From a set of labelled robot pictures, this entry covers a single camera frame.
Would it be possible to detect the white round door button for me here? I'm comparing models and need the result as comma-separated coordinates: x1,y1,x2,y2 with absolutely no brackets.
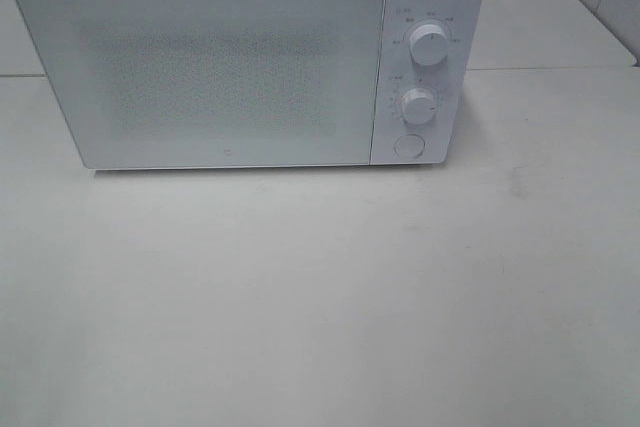
394,134,425,160

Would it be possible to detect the white round knob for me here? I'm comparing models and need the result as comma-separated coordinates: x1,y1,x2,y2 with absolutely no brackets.
409,22,449,67
398,88,438,125

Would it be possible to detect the white microwave door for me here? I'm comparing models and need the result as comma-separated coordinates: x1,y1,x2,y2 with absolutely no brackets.
17,0,383,170

